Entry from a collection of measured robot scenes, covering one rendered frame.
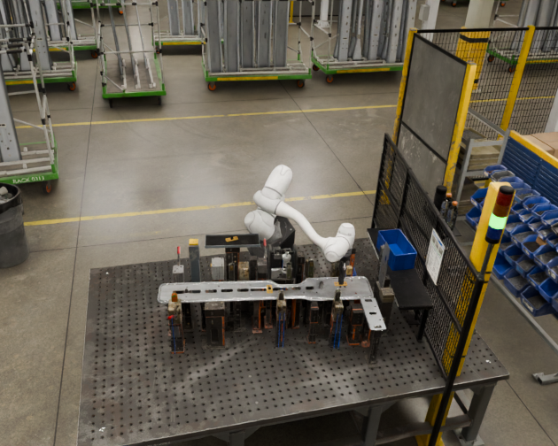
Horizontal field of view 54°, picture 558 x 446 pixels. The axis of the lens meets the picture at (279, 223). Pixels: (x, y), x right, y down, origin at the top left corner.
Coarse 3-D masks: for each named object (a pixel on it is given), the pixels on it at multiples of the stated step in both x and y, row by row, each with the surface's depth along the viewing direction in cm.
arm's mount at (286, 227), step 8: (280, 216) 426; (280, 224) 421; (288, 224) 415; (288, 232) 410; (280, 240) 411; (288, 240) 410; (248, 248) 440; (256, 248) 426; (272, 248) 413; (288, 248) 414; (272, 256) 412; (272, 264) 416
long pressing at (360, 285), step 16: (160, 288) 349; (176, 288) 350; (192, 288) 350; (208, 288) 351; (224, 288) 351; (240, 288) 352; (288, 288) 354; (304, 288) 354; (320, 288) 355; (336, 288) 355; (352, 288) 356; (368, 288) 356
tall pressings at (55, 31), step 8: (0, 0) 1022; (8, 0) 1032; (48, 0) 1066; (0, 8) 1027; (8, 8) 1078; (24, 8) 1064; (48, 8) 1072; (56, 8) 1082; (72, 8) 1090; (8, 16) 1063; (48, 16) 1078; (56, 16) 1086; (72, 16) 1093; (8, 24) 1049; (72, 24) 1097; (8, 32) 1051; (56, 32) 1095; (72, 32) 1103; (56, 40) 1101
